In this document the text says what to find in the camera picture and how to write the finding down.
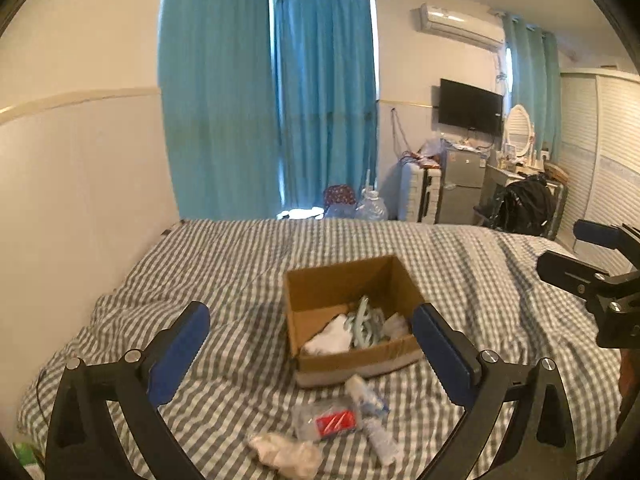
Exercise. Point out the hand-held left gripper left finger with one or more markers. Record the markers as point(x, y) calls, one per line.
point(186, 340)

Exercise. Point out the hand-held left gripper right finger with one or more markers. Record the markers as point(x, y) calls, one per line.
point(436, 342)

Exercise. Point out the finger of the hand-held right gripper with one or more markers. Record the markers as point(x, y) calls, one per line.
point(565, 267)
point(592, 232)

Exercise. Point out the white blue packet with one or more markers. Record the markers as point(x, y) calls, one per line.
point(365, 392)

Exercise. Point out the brown cardboard box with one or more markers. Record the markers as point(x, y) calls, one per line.
point(345, 310)

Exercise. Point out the white plastic tube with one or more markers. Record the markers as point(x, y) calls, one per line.
point(382, 442)

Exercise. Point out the clear bag with red pack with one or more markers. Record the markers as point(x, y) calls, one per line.
point(327, 420)

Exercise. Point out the white tissue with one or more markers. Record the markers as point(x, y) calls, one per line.
point(287, 452)

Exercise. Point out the person's right forearm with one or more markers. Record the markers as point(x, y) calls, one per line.
point(629, 385)

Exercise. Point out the clear plastic packet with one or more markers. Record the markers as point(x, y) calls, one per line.
point(397, 325)

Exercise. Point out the black backpack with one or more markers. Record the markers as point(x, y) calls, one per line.
point(527, 205)

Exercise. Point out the pale green plastic hangers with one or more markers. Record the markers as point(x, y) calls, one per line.
point(366, 325)

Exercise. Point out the white slatted wardrobe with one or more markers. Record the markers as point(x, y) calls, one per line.
point(602, 160)

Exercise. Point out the grey checkered bed sheet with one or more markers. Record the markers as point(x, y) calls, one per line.
point(240, 280)

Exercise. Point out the white oval mirror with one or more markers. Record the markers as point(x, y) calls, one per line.
point(518, 132)

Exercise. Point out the grey mini fridge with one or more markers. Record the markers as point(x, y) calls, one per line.
point(460, 187)

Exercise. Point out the clear water jug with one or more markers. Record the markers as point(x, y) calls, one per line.
point(372, 206)

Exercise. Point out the pale blue suitcase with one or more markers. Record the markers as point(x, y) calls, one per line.
point(420, 192)

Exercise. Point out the teal window curtain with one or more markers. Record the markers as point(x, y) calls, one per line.
point(532, 80)

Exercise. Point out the floral fabric bag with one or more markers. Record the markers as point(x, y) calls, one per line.
point(339, 199)

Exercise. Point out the wide blue curtain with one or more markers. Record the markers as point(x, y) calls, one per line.
point(215, 100)

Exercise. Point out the white air conditioner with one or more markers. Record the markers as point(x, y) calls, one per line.
point(460, 25)

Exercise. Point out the narrow blue curtain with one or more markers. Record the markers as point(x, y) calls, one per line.
point(327, 100)

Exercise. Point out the black wall television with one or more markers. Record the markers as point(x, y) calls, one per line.
point(470, 106)

